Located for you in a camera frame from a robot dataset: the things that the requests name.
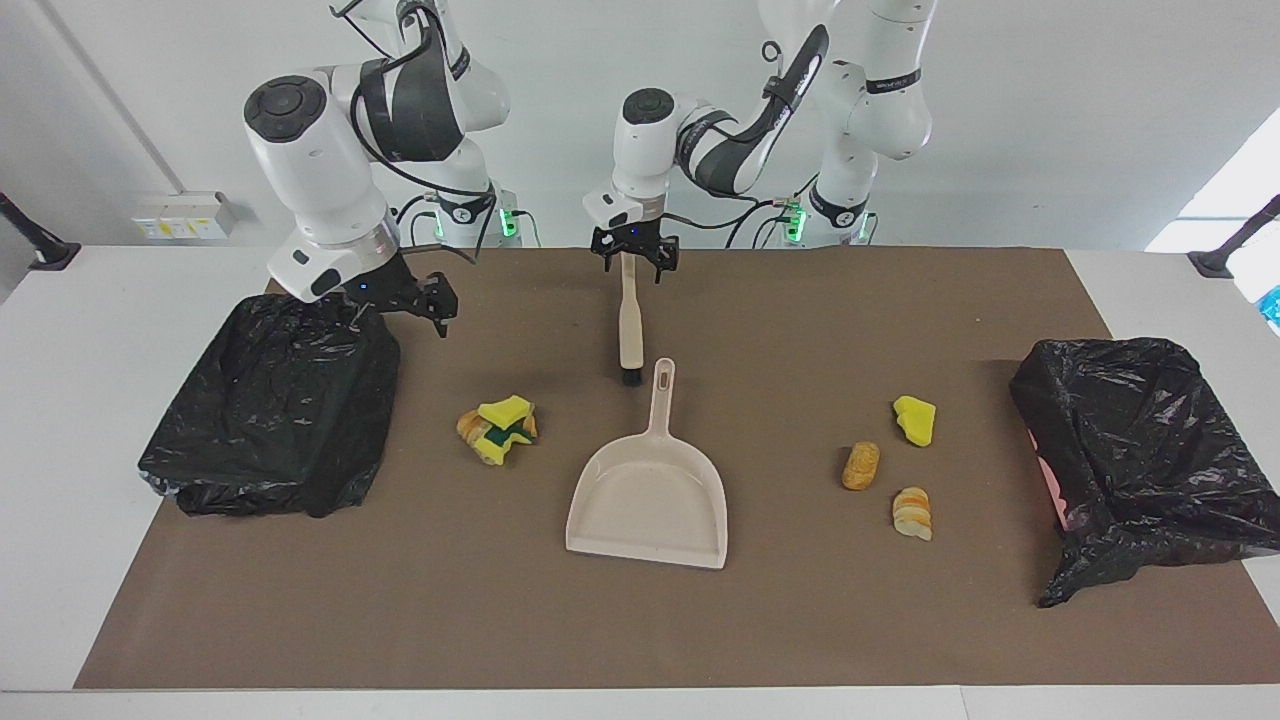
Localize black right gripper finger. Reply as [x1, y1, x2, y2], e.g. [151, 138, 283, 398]
[425, 272, 459, 338]

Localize beige hand brush black bristles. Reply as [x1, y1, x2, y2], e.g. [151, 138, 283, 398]
[617, 250, 646, 388]

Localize small yellow sponge piece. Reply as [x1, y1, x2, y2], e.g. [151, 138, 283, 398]
[478, 395, 534, 429]

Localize beige plastic dustpan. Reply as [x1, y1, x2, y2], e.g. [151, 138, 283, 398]
[565, 358, 729, 571]

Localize brown oval bread roll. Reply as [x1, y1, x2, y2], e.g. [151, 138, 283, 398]
[841, 441, 882, 492]

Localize large yellow sponge piece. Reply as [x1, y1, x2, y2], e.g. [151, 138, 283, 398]
[893, 396, 938, 448]

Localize right black trash bag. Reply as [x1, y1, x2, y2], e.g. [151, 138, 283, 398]
[138, 288, 401, 519]

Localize black trash bag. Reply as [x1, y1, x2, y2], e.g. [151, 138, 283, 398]
[138, 288, 401, 519]
[1008, 338, 1280, 609]

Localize left black trash bag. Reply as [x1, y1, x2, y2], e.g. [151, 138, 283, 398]
[1008, 338, 1280, 609]

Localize black stand foot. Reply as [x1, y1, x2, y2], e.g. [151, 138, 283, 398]
[0, 192, 81, 271]
[1188, 195, 1280, 279]

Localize brown table mat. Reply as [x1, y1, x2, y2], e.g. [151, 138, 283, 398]
[73, 247, 1280, 691]

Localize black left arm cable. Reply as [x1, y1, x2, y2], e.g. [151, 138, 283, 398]
[660, 40, 801, 233]

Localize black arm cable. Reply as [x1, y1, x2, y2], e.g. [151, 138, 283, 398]
[660, 40, 801, 233]
[330, 0, 496, 266]

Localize black left base cable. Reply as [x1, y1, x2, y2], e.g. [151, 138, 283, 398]
[727, 175, 806, 248]

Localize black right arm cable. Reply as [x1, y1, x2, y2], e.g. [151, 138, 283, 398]
[330, 0, 496, 266]

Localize white wall socket box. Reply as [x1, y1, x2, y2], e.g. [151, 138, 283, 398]
[133, 192, 236, 241]

